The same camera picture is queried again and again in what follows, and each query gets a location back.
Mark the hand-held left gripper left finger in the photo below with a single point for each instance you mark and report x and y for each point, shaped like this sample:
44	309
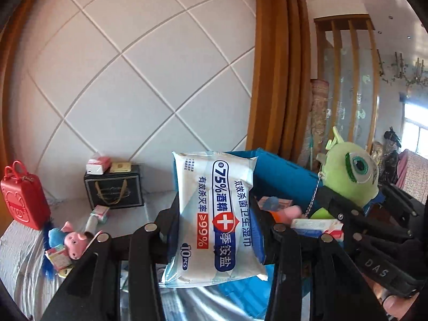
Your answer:
160	237

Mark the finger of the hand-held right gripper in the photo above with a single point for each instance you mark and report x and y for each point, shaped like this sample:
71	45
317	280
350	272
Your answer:
347	220
398	204

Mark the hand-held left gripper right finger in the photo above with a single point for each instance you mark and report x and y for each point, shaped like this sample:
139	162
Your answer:
271	240

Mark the white red blue box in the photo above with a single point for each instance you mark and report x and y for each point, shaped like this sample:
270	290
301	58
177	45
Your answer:
311	224

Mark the green one-eyed monster plush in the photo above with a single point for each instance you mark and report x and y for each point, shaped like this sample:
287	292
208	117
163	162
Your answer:
351	170

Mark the white wet wipes pack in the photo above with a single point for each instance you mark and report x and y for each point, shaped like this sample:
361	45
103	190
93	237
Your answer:
214	207

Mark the pink sanitary pad pack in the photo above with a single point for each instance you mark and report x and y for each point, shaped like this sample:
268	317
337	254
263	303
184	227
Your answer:
100	213

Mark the blue plastic crate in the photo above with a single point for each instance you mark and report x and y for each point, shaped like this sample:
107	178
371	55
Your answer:
284	174

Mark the person's right hand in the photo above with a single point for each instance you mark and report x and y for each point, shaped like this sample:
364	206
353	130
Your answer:
393	307

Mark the orange plush toy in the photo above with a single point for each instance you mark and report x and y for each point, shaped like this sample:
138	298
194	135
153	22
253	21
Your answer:
275	215

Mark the pink plush toy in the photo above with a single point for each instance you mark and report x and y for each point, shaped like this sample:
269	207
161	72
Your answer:
291	213

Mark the pink patterned cloth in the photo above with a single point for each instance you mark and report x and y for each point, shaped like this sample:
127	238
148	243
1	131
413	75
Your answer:
414	170

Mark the pink blue printed box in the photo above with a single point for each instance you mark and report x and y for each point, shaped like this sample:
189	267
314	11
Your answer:
274	203

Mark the black gift box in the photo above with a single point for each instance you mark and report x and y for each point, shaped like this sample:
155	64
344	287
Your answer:
133	187

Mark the white tube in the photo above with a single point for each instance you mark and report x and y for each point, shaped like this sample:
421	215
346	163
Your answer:
90	224

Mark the small gold box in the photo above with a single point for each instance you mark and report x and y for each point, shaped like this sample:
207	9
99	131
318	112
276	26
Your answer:
120	167

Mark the pink pig plush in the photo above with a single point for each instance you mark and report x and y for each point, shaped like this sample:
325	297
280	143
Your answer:
75	240

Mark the window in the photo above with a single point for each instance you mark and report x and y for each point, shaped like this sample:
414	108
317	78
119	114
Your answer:
418	120

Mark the red white tissue pack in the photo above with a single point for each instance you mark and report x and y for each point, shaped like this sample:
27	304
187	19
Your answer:
98	165

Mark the blue plush toy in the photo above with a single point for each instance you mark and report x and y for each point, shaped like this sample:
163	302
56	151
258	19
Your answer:
56	235

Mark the small pink green box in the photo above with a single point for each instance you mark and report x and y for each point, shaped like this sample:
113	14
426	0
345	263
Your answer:
57	260

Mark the rolled patterned carpet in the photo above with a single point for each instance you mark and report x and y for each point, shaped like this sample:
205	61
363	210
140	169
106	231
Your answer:
317	117

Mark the wooden screen divider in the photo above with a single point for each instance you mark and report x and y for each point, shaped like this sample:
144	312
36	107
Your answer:
354	73

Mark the red toy suitcase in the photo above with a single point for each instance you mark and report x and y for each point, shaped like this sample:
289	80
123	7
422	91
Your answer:
23	200

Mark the white quilted headboard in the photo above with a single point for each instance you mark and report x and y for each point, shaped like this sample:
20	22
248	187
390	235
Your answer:
133	73

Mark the wall vine decoration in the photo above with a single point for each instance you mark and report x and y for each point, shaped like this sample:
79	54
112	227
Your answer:
401	68

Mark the wooden headboard post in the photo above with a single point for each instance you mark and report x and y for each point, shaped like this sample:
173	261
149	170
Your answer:
277	73
8	107

